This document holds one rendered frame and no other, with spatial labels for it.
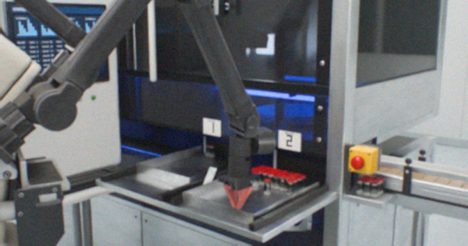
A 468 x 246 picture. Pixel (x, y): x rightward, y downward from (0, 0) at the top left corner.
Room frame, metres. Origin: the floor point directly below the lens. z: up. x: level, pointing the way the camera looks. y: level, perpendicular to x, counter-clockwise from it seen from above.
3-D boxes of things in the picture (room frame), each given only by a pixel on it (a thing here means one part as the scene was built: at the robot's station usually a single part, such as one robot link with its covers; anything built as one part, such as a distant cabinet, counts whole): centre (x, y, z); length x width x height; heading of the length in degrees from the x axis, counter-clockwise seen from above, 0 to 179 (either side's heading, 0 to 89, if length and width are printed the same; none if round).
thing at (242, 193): (1.21, -0.03, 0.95); 0.07 x 0.07 x 0.09; 50
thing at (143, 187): (1.51, 0.04, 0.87); 0.70 x 0.48 x 0.02; 51
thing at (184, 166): (1.67, 0.13, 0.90); 0.34 x 0.26 x 0.04; 141
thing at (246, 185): (1.19, -0.01, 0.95); 0.07 x 0.07 x 0.09; 50
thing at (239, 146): (1.21, -0.03, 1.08); 0.07 x 0.06 x 0.07; 124
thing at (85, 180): (1.71, 0.57, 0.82); 0.40 x 0.14 x 0.02; 138
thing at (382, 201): (1.41, -0.44, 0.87); 0.14 x 0.13 x 0.02; 141
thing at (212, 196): (1.37, -0.07, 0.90); 0.34 x 0.26 x 0.04; 140
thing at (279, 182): (1.45, -0.14, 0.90); 0.18 x 0.02 x 0.05; 50
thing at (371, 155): (1.39, -0.41, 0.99); 0.08 x 0.07 x 0.07; 141
